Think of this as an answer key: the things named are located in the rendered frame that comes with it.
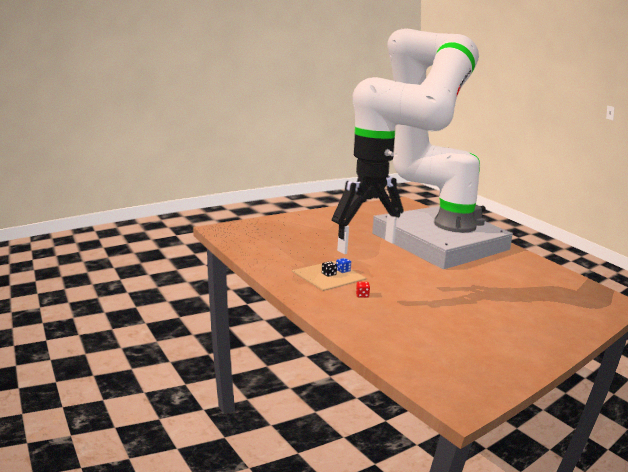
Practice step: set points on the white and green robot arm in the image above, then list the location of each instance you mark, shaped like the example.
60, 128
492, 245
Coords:
382, 104

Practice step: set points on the black die with white pips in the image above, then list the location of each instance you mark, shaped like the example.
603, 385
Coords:
329, 268

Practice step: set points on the tan square mat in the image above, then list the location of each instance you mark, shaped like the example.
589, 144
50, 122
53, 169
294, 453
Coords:
313, 275

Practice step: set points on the blue die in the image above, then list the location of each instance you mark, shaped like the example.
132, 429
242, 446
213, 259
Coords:
343, 265

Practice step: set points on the red die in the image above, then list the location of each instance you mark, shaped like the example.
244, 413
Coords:
363, 289

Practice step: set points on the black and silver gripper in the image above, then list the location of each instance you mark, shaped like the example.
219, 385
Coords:
369, 175

